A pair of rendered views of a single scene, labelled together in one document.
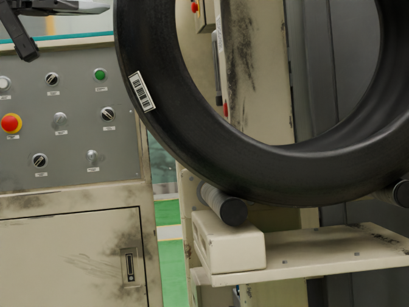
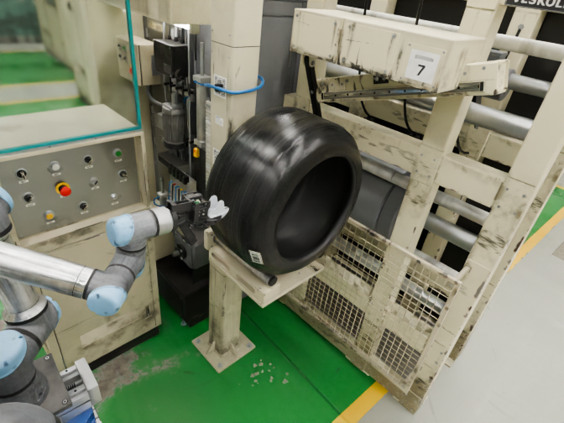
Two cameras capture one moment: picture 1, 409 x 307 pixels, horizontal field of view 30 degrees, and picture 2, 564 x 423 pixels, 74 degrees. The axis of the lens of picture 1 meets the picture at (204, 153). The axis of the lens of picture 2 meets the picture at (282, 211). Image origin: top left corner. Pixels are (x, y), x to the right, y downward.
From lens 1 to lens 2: 115 cm
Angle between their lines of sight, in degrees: 50
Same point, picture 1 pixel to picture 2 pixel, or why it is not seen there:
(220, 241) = (267, 293)
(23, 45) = (191, 239)
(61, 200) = (102, 226)
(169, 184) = not seen: outside the picture
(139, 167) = (139, 196)
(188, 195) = (210, 242)
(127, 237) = not seen: hidden behind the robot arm
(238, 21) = not seen: hidden behind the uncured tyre
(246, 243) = (275, 289)
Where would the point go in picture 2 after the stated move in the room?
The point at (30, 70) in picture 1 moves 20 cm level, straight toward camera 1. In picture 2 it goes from (72, 155) to (100, 174)
